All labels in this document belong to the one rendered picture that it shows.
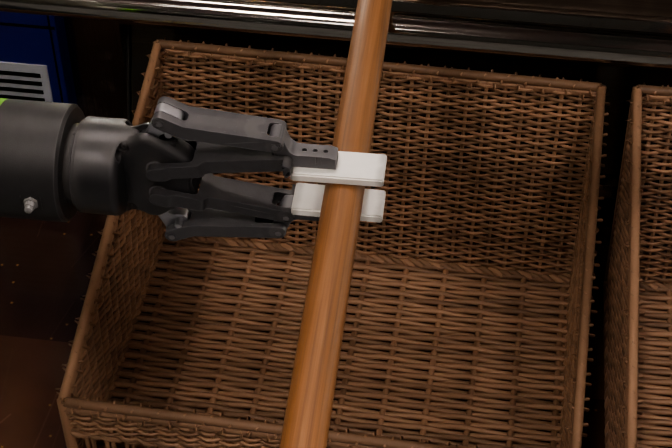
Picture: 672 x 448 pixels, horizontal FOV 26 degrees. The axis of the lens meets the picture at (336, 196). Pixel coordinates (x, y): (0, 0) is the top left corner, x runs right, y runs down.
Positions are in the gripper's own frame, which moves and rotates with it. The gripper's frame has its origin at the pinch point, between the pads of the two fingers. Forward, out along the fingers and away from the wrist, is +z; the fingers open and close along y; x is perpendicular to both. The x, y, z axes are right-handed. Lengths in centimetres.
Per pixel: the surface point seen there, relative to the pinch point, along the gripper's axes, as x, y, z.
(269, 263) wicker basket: -46, 60, -14
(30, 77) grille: -57, 41, -46
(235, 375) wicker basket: -28, 60, -16
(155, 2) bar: -23.3, 1.9, -19.3
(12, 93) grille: -57, 44, -49
